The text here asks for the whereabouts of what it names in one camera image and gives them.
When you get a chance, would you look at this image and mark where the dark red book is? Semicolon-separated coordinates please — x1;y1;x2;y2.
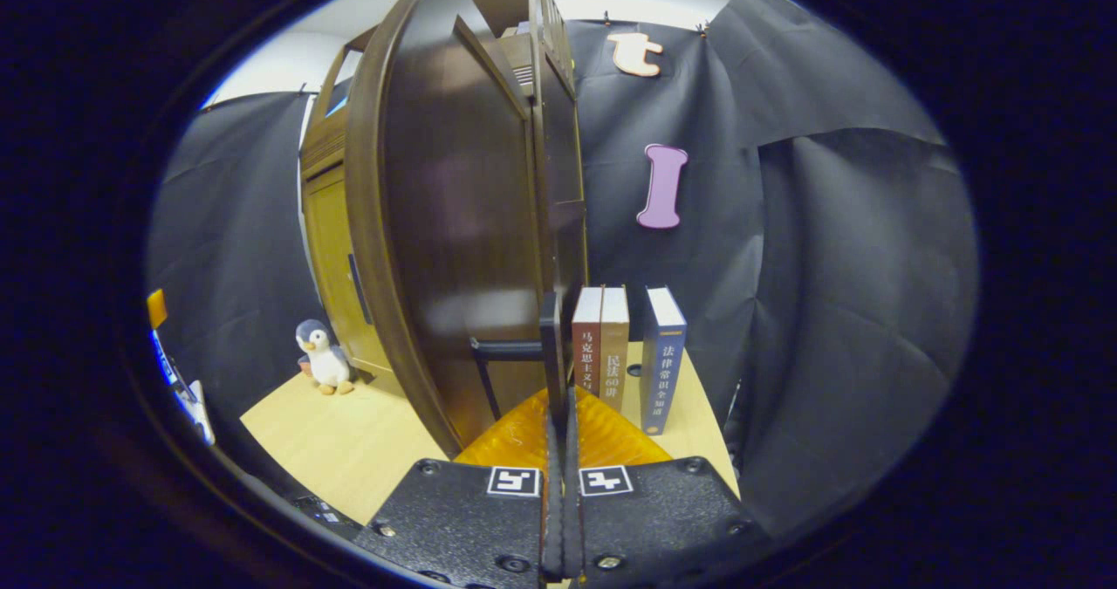
572;287;605;398

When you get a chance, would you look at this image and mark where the wooden cabinet door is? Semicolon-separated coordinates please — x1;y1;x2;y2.
345;0;561;459
303;164;395;373

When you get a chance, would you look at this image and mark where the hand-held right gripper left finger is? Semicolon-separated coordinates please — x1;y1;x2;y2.
353;387;565;589

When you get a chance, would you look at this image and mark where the black backdrop cloth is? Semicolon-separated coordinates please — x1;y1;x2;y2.
147;0;980;538

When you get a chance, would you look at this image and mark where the blue book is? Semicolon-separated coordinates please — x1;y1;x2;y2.
640;285;689;435

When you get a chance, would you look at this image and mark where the penguin plush toy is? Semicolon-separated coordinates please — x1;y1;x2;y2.
295;318;356;396

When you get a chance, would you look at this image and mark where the brown book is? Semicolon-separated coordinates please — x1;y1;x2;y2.
599;285;631;413

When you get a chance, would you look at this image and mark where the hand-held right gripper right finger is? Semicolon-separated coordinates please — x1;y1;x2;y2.
564;387;773;589

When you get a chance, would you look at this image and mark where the person's blue white clothing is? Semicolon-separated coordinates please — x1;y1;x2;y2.
150;327;216;447

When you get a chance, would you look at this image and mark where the brown wooden shoe cabinet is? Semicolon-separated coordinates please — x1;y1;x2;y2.
299;0;590;398

